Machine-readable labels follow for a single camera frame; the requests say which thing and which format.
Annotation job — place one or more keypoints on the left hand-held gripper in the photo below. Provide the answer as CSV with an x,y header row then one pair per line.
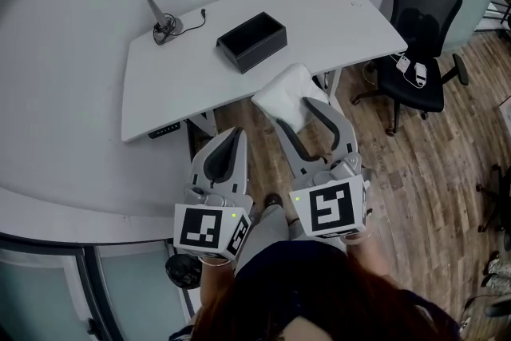
x,y
199,229

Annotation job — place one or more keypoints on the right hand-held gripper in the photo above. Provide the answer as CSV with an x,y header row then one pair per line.
x,y
331,207

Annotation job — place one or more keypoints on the white tissues pack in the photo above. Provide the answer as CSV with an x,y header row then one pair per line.
x,y
289,92

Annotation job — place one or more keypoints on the black rectangular box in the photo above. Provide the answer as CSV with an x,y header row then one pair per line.
x,y
251,42

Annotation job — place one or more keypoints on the person's right forearm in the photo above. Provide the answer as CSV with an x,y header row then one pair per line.
x,y
367,253

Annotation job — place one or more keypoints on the person's left forearm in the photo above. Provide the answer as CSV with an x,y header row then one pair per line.
x,y
215,281

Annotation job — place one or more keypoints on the white desk leg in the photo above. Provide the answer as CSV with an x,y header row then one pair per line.
x,y
333,86

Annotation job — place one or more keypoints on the person's dark shoe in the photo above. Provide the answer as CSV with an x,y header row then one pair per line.
x,y
273,200

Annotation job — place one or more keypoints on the black desk control panel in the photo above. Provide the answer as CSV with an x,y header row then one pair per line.
x,y
164,130

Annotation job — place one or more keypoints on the person's grey trouser legs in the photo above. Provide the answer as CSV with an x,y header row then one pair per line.
x,y
271,227

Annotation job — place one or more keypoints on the black round bin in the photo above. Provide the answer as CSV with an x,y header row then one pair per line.
x,y
183,271

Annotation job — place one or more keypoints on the person's dark top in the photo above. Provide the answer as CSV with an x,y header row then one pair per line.
x,y
295,255

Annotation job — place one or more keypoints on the white phone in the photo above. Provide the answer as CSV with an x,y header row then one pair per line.
x,y
403,63

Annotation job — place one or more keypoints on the white power bank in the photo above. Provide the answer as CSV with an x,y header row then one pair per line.
x,y
420,75

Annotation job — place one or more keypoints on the black mesh office chair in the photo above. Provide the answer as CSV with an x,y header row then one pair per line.
x,y
419,40

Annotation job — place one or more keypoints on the silver desk lamp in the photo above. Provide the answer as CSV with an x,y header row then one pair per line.
x,y
153,6

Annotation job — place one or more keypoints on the black chair wheel base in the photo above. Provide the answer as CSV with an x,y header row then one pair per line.
x,y
495,203

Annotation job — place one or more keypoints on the dark glass partition frame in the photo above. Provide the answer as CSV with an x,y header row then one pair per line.
x,y
89,283

